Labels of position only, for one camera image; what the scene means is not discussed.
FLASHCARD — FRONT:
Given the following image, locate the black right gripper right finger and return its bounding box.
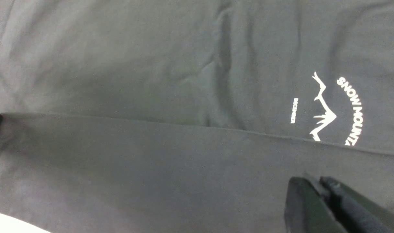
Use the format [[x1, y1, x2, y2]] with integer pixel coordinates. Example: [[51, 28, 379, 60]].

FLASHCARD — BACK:
[[319, 176, 394, 233]]

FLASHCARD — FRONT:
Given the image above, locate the dark gray long-sleeved shirt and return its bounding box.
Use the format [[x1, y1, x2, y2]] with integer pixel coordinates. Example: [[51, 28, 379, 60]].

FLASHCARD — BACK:
[[0, 0, 394, 233]]

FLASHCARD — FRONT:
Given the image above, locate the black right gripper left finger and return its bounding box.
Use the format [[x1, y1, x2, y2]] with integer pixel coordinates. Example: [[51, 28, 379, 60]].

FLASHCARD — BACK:
[[284, 177, 346, 233]]

